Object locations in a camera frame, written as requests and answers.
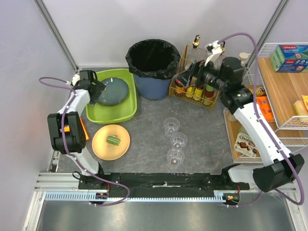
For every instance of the small brown bottle tan cap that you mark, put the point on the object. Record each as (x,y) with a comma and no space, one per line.
(191,88)

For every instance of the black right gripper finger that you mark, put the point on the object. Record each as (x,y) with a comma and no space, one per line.
(183,78)
(191,69)

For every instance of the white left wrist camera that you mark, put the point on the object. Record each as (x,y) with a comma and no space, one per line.
(75,80)

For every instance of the green plastic basin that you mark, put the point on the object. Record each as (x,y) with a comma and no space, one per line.
(122,112)

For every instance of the green layered cake slice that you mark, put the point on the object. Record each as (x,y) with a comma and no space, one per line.
(113,140)

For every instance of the beige plate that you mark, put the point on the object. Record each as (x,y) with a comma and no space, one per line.
(106,151)

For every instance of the blue sponge package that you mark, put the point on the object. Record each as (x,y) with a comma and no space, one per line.
(290,58)

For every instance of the clear glass cup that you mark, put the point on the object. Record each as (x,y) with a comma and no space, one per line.
(178,140)
(171,125)
(175,157)

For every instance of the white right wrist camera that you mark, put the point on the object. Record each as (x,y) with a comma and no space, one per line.
(214,50)

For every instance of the yellow wire basket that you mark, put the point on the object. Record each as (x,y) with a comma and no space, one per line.
(184,60)

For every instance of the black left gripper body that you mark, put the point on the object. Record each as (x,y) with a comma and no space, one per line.
(96,89)

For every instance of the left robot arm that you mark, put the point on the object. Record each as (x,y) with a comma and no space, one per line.
(66,131)

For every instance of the blue ceramic plate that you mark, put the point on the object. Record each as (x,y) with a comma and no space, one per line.
(115,92)

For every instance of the yellow snack bag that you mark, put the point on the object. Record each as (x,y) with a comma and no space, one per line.
(259,92)

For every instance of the chocolate cookie box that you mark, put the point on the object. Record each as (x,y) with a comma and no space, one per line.
(245,145)

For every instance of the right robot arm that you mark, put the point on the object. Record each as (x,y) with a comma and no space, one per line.
(280,166)

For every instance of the green red sauce bottle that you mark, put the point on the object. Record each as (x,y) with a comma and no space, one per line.
(208,94)

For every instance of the yellow sponge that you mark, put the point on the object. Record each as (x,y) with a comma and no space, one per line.
(301,106)

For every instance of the black trash bag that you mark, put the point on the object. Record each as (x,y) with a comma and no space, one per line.
(153,58)

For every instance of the red lid sauce jar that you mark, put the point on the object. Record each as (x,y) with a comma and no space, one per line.
(179,88)

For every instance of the cream pump soap bottle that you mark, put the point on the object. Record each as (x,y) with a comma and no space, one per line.
(244,58)

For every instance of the orange purple box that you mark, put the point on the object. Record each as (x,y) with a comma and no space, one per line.
(265,108)

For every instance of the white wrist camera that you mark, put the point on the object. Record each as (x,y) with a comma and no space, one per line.
(214,50)
(75,80)

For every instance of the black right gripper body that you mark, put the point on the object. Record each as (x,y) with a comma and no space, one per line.
(192,72)

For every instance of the black mounting base plate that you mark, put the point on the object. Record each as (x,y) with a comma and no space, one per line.
(208,181)

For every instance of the white wire shelf rack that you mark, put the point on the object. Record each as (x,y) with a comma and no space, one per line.
(283,90)

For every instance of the blue trash bin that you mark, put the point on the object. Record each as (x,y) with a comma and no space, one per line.
(151,88)

